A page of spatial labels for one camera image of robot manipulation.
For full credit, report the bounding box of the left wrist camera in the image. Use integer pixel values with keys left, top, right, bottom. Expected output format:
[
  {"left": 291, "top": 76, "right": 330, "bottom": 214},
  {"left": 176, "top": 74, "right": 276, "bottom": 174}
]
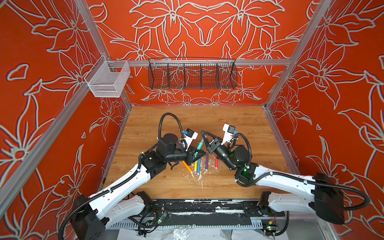
[{"left": 182, "top": 129, "right": 198, "bottom": 150}]

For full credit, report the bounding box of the black wire basket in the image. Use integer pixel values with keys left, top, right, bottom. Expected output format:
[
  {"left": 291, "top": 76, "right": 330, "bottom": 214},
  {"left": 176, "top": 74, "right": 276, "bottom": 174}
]
[{"left": 148, "top": 57, "right": 238, "bottom": 90}]

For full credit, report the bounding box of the purple marker pen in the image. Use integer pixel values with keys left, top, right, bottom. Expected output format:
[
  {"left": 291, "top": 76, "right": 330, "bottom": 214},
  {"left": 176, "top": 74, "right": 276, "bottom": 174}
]
[{"left": 205, "top": 154, "right": 210, "bottom": 171}]

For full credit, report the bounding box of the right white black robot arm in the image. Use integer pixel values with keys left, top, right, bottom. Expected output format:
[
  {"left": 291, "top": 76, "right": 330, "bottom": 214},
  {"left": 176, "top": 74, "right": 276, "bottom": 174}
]
[{"left": 201, "top": 131, "right": 370, "bottom": 225}]

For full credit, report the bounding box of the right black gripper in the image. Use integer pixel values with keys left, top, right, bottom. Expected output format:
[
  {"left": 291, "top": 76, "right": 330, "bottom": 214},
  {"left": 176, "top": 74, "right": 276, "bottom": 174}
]
[{"left": 200, "top": 132, "right": 239, "bottom": 174}]

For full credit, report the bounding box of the blue marker pen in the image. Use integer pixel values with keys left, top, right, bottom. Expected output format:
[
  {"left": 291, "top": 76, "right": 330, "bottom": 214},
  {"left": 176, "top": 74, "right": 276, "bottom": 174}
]
[{"left": 196, "top": 159, "right": 201, "bottom": 175}]

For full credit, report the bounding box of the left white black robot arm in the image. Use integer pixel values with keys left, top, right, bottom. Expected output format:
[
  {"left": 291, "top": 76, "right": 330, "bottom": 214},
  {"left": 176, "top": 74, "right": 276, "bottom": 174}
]
[{"left": 58, "top": 113, "right": 206, "bottom": 240}]

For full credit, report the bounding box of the orange marker pen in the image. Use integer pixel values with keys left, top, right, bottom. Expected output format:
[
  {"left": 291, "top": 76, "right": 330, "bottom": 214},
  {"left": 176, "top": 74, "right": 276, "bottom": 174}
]
[{"left": 182, "top": 161, "right": 193, "bottom": 173}]

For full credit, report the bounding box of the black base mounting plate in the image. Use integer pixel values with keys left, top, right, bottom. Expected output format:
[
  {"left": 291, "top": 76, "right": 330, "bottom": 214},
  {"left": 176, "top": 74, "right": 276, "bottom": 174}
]
[{"left": 152, "top": 199, "right": 286, "bottom": 218}]

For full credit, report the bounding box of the white wire basket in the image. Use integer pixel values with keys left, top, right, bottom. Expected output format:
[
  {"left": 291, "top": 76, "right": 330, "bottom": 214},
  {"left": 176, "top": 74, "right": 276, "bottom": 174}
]
[{"left": 85, "top": 55, "right": 131, "bottom": 98}]

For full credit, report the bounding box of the pink marker pen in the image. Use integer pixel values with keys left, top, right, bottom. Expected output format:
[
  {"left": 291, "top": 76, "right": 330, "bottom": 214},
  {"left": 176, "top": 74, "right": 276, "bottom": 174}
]
[{"left": 215, "top": 156, "right": 219, "bottom": 169}]

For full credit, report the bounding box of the white cable duct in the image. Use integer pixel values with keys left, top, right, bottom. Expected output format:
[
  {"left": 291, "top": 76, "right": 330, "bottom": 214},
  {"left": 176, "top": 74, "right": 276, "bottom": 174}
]
[{"left": 89, "top": 218, "right": 264, "bottom": 231}]

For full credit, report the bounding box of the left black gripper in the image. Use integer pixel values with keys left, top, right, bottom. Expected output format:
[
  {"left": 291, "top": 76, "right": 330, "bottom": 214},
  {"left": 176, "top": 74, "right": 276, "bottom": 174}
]
[{"left": 164, "top": 142, "right": 204, "bottom": 164}]

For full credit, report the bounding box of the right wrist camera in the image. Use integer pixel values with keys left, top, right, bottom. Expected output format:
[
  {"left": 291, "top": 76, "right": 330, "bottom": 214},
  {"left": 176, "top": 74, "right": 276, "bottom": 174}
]
[{"left": 221, "top": 124, "right": 238, "bottom": 145}]

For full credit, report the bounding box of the green marker pen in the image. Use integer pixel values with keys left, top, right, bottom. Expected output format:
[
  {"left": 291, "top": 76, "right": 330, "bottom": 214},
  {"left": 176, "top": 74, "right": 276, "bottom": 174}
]
[{"left": 195, "top": 139, "right": 204, "bottom": 155}]

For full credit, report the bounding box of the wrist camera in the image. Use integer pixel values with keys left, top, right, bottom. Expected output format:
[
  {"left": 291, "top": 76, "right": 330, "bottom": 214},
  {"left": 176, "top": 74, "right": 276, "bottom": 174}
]
[
  {"left": 182, "top": 129, "right": 198, "bottom": 150},
  {"left": 221, "top": 124, "right": 238, "bottom": 145}
]

